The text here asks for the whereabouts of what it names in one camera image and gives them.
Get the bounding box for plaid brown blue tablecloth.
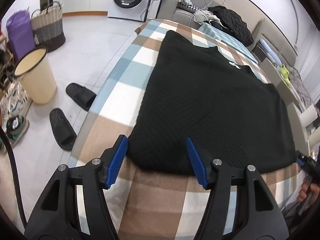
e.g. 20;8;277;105
67;18;304;240

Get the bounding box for black quilted jacket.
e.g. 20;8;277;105
208;5;254;47

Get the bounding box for grey sofa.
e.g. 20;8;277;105
157;0;200;29

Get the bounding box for person's right hand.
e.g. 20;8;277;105
297;181;319;205

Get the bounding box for black slipper near table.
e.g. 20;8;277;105
66;83;97;112

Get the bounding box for black knit sweater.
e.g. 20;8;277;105
127;30;296;175

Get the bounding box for sneakers on floor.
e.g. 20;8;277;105
1;81;32;147

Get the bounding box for woven grey laundry basket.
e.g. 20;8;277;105
30;1;66;52

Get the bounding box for green toy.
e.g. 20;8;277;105
280;64;290;80

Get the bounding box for white grey clothes pile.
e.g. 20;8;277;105
192;10;222;26

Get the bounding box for grey crumpled blanket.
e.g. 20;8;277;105
287;66;313;108

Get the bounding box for black cable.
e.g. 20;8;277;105
0;127;28;229

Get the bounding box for light blue pillow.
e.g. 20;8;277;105
259;38;282;67

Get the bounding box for cream plastic waste bin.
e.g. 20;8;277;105
14;46;57;105

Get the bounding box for purple bag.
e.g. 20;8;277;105
6;10;36;62

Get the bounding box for black slipper farther left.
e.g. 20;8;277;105
49;108;77;152

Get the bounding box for grey cabinet box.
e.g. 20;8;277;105
259;58;306;129

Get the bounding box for white paper towel roll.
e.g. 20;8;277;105
299;105;318;127

